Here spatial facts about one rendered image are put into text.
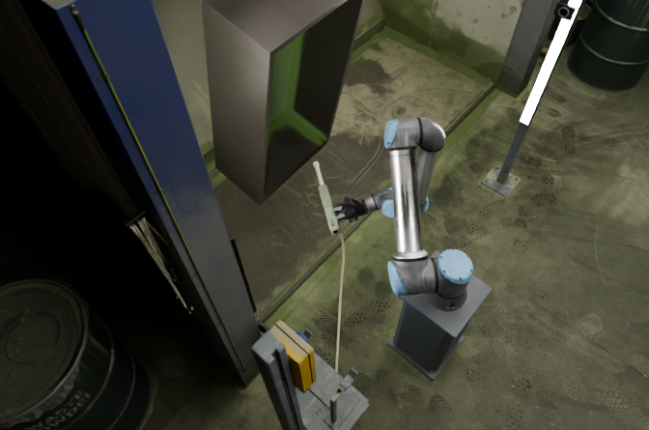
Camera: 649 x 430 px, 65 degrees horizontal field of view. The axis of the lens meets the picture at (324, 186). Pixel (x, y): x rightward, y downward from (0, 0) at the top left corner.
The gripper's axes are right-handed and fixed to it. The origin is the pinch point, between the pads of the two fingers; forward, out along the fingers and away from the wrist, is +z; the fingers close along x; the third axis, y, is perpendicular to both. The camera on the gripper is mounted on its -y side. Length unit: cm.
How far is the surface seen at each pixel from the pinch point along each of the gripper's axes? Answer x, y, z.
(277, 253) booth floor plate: 14, 38, 41
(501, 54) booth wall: 121, 54, -155
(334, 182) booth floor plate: 58, 48, -6
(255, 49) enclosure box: 3, -112, -2
